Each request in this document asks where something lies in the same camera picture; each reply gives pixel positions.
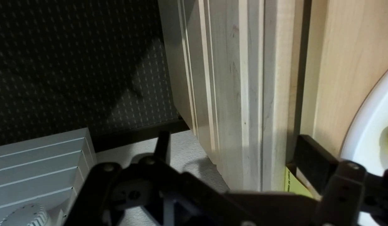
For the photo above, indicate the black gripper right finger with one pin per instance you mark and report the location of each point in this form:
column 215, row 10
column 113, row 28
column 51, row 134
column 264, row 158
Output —
column 314, row 162

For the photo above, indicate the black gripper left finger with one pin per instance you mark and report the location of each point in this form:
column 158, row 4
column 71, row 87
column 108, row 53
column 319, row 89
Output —
column 162, row 147

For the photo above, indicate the wooden drawer cabinet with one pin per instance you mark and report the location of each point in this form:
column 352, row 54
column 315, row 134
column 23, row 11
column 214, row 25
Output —
column 250, row 75

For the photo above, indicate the white plate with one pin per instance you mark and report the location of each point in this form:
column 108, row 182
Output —
column 362, row 151

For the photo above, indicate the yellow lemon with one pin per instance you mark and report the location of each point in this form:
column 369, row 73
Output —
column 385, row 142

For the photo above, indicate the white ribbed radiator box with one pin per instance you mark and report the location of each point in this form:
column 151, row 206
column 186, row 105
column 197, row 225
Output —
column 48, row 171

